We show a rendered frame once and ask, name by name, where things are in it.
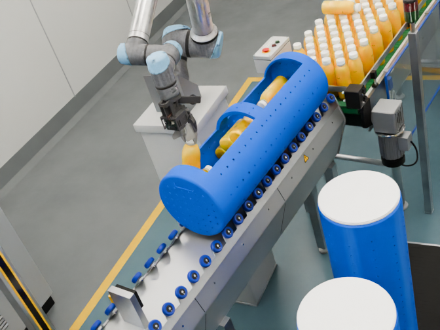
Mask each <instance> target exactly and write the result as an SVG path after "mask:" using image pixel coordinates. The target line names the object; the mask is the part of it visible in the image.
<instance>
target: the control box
mask: <svg viewBox="0 0 440 330"><path fill-rule="evenodd" d="M276 40H279V43H275V41H276ZM271 41H272V42H271ZM270 42H271V43H270ZM269 43H270V44H269ZM274 43H275V44H276V46H272V44H274ZM265 46H267V47H265ZM264 48H269V50H268V52H263V51H262V49H264ZM284 52H292V49H291V44H290V41H289V37H274V36H272V37H271V38H270V39H269V40H268V41H267V42H266V43H265V44H264V45H263V46H262V47H261V48H260V49H259V50H258V51H257V52H256V53H255V54H254V55H253V59H254V62H255V67H256V70H257V73H264V74H265V70H266V68H267V66H268V65H269V64H270V63H271V62H272V60H273V59H274V58H275V57H277V56H278V55H279V54H281V53H284Z"/></svg>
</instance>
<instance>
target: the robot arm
mask: <svg viewBox="0 0 440 330"><path fill-rule="evenodd" d="M157 1H158V0H136V4H135V8H134V13H133V17H132V21H131V25H130V30H129V34H128V38H127V42H126V43H121V44H120V45H119V46H118V48H117V58H118V61H119V62H120V63H121V64H124V65H144V66H148V70H149V72H150V74H151V77H152V79H153V82H154V84H155V87H156V91H157V93H158V96H159V98H160V99H161V101H160V102H159V103H158V106H159V107H160V110H161V113H162V116H161V117H160V119H161V122H162V125H163V127H164V129H167V130H174V133H173V135H172V138H173V139H177V138H179V137H181V139H182V140H183V141H184V142H186V141H190V140H193V141H194V144H196V142H197V137H198V133H197V130H198V129H197V124H196V120H195V119H194V117H193V114H192V113H191V112H190V110H189V109H188V108H187V107H185V105H182V104H179V103H189V104H191V105H194V104H196V103H200V102H201V97H200V96H196V95H194V94H191V95H190V96H181V93H180V90H179V87H178V84H177V81H176V78H175V75H178V76H180V77H182V78H184V79H187V80H188V81H189V72H188V69H187V58H209V59H212V58H218V57H220V55H221V51H222V47H223V32H222V31H218V30H217V26H216V25H215V24H213V22H212V19H211V12H210V6H209V2H208V0H186V2H187V7H188V10H189V16H190V19H191V24H192V28H191V29H190V27H189V26H185V25H184V26H183V25H171V26H168V27H166V28H165V29H164V31H163V36H162V45H148V42H149V36H150V33H151V28H152V24H153V19H154V15H155V10H156V5H157ZM162 120H164V123H165V125H164V123H163V121H162ZM184 127H185V129H186V131H187V133H185V129H184Z"/></svg>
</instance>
